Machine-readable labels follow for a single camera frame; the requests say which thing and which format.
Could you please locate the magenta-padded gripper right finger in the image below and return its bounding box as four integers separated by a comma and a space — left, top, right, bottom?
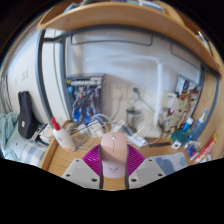
124, 143, 167, 190

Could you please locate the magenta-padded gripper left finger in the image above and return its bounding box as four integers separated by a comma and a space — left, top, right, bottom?
61, 143, 103, 190

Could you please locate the pink computer mouse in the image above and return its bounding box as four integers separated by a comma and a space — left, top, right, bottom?
99, 132, 129, 179

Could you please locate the black ruler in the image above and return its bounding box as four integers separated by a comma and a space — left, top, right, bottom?
148, 141, 172, 148

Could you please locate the white power strip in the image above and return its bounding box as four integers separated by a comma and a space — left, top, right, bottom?
126, 133, 148, 148

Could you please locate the white red-pump lotion bottle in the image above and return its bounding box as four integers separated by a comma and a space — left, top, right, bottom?
50, 116, 78, 153

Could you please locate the white power adapter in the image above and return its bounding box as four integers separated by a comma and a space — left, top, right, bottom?
88, 121, 105, 138

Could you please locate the teal bowl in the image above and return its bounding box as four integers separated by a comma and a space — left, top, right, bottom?
171, 129, 189, 145

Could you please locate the blue tissue pack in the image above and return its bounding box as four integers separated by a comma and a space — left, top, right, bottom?
184, 140, 202, 160

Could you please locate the bed with blue bedding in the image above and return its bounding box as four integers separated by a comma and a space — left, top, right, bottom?
0, 111, 49, 168

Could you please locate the blue white-capped can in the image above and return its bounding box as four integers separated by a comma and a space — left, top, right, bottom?
181, 117, 194, 134

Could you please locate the tan robot figure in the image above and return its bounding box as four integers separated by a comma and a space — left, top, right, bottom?
166, 96, 191, 134

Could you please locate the red chips tube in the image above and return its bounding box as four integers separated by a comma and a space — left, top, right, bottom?
193, 132, 219, 164

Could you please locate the blue robot model kit box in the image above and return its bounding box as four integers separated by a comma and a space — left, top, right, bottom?
65, 73, 107, 126

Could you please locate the black bag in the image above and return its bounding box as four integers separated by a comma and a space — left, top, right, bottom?
17, 90, 39, 140

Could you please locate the colourful robot poster box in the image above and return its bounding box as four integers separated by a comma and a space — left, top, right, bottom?
174, 74, 203, 131

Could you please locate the wooden overhead shelf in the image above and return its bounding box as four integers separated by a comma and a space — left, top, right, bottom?
36, 0, 223, 76

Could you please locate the white cable tangle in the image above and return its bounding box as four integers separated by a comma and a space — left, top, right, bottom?
71, 113, 116, 148

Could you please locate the white wall panel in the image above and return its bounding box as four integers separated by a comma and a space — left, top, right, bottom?
162, 91, 178, 108

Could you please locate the white wall socket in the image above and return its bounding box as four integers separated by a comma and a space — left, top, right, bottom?
111, 83, 129, 100
128, 84, 147, 101

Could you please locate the white light switch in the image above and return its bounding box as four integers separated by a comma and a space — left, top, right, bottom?
20, 68, 30, 82

